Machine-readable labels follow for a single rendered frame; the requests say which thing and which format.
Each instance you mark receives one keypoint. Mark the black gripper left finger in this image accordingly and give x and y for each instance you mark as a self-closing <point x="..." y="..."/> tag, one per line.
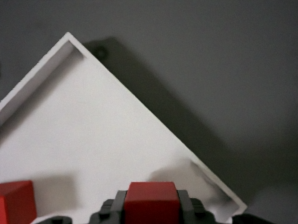
<point x="111" y="212"/>

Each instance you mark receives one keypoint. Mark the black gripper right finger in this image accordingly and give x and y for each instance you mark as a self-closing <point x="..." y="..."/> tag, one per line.
<point x="197" y="214"/>

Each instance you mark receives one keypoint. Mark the red block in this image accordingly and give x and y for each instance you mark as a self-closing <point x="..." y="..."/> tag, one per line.
<point x="17" y="204"/>
<point x="152" y="203"/>

